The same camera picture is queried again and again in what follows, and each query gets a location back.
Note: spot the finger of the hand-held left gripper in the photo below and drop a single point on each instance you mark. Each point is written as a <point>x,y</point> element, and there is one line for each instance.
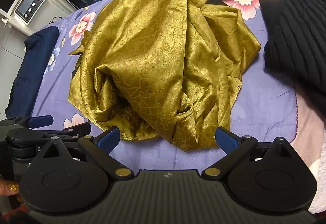
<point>40,121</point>
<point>73,130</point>

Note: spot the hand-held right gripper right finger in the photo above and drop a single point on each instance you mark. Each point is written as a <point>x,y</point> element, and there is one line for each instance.
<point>226,138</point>

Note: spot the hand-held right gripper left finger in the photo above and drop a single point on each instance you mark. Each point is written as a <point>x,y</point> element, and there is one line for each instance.
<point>108,138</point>

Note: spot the gold satin garment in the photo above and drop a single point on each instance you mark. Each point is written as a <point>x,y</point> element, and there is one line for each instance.
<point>152,60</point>

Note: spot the person's left hand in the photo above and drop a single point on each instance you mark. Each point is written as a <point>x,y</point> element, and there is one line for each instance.
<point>10,186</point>

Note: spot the purple floral bed sheet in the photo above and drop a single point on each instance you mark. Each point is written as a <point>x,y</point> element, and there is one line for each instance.
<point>267,101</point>

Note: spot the navy blue cloth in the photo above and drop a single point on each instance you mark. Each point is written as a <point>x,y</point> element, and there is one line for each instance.
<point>28,66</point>

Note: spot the pink bed sheet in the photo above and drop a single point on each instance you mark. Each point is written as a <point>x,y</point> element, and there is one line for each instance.
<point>309,122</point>

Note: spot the white cabinet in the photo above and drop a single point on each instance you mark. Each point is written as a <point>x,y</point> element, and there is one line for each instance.
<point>54,7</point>

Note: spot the white control box with knobs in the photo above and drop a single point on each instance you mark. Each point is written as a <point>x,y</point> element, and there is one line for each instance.
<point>29,6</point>

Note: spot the black knit sweater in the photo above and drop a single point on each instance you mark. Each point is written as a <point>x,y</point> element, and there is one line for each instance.
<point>293,35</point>

